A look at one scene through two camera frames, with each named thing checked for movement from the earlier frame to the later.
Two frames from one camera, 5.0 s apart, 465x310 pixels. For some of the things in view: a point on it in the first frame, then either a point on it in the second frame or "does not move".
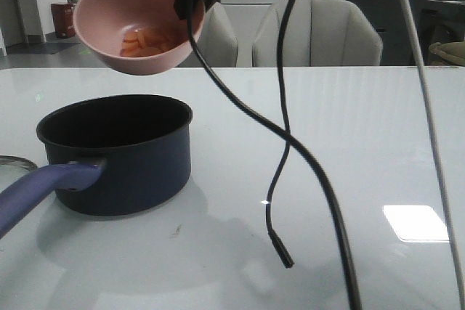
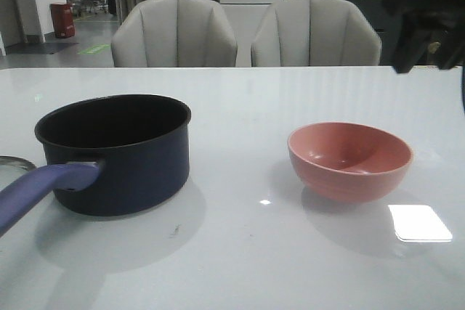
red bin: [63, 19] does not move
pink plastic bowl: [131, 24] to [349, 162]
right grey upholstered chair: [322, 31] does not move
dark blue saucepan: [108, 155] does not move
